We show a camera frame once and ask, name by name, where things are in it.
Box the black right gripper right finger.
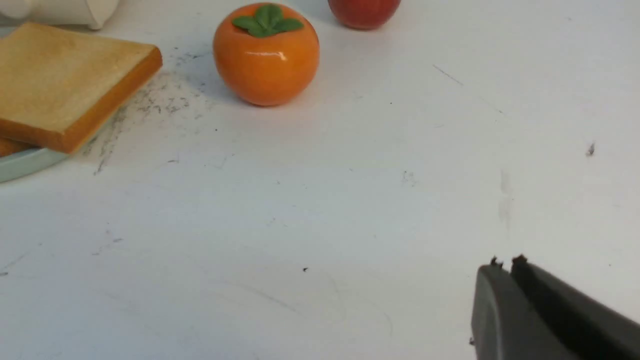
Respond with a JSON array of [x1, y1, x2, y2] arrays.
[[510, 255, 639, 360]]

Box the toast slice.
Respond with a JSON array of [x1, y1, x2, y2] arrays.
[[0, 22, 163, 154], [0, 137, 34, 157]]

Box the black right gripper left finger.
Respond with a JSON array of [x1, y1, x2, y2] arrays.
[[471, 257, 579, 360]]

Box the light green round plate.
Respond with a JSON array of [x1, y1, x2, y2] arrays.
[[0, 120, 116, 184]]

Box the orange persimmon with leaf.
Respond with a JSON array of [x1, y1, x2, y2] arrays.
[[212, 2, 320, 107]]

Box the red apple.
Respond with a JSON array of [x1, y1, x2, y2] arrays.
[[327, 0, 401, 31]]

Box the white two-slot toaster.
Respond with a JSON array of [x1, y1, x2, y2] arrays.
[[0, 0, 120, 30]]

